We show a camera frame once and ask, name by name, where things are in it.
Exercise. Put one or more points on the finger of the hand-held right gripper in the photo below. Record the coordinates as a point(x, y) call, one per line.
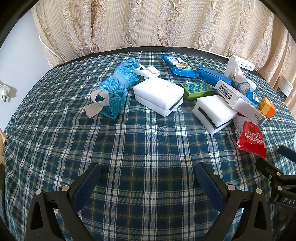
point(268, 170)
point(288, 152)

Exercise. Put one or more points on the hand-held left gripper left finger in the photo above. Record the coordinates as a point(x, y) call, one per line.
point(89, 183)

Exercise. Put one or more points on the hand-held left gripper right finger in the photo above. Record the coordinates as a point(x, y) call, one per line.
point(207, 183)

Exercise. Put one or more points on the green block blue circles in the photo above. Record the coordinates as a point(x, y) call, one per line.
point(196, 90)

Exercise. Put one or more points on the plain blue snack packet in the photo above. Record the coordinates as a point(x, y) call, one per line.
point(214, 75)

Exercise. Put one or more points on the blue cracker packet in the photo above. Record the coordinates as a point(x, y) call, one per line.
point(179, 66)

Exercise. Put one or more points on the red glue packet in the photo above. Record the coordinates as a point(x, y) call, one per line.
point(252, 141)

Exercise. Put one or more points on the yellow orange toy block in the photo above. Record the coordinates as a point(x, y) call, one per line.
point(269, 107)

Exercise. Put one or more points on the blue plaid tablecloth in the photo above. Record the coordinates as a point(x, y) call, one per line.
point(138, 143)

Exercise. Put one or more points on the white barcode box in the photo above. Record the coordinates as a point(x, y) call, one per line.
point(235, 98)

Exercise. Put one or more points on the small white sponge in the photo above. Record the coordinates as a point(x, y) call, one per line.
point(215, 106)

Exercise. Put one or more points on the white and blue candy bag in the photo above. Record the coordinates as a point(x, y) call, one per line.
point(242, 81)

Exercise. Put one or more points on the white power strip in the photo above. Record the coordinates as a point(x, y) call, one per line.
point(245, 63)

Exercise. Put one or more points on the teal towel roll white ribbon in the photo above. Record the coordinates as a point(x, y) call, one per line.
point(118, 85)

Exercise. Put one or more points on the large white sponge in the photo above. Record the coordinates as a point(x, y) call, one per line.
point(157, 92)

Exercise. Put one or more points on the beige patterned curtain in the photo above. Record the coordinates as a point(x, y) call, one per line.
point(148, 23)

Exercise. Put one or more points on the white wall plug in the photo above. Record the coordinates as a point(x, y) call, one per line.
point(7, 91)

